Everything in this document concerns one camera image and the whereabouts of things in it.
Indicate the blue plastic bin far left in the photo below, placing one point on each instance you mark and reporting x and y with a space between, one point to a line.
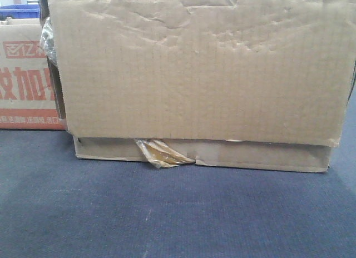
20 11

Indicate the plain brown cardboard box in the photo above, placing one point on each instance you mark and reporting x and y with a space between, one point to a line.
261 84

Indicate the cardboard box with red print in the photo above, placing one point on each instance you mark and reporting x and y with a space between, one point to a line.
27 98

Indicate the clear plastic wrap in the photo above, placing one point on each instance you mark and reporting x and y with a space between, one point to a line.
48 39

